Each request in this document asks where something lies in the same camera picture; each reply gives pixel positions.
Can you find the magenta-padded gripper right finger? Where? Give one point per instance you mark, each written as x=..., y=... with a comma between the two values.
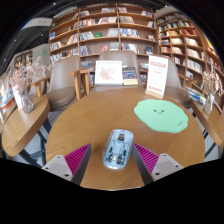
x=146, y=160

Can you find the small white table sign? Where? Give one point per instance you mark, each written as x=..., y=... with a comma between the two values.
x=17, y=101

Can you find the wide wooden bookshelf unit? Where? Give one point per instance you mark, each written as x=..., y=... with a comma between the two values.
x=100, y=30

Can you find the glass vase with dried flowers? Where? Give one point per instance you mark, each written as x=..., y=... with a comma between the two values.
x=208, y=103

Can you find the curved wooden bookshelf unit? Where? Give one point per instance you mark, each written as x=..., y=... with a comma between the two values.
x=183, y=43

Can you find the stack of light blue books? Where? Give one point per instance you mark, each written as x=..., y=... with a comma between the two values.
x=144, y=65

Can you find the transparent computer mouse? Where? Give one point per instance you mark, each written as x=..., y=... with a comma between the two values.
x=117, y=150

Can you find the green smiley mouse pad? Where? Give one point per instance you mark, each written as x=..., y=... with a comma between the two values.
x=160, y=116

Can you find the white sign on wooden stand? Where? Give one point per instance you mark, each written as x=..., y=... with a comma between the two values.
x=156, y=75

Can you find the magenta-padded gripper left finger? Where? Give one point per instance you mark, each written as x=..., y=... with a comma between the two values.
x=77, y=159

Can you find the white framed floral picture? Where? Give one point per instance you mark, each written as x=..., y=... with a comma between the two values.
x=108, y=72

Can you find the dark cover book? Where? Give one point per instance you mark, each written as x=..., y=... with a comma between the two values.
x=130, y=75

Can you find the beige upholstered wooden armchair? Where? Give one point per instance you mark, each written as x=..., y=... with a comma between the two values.
x=63, y=80
x=174, y=83
x=131, y=59

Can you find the small distant bookshelf unit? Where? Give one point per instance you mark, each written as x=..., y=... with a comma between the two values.
x=23, y=60

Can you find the oval wooden side table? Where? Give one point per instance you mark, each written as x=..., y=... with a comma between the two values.
x=23, y=123

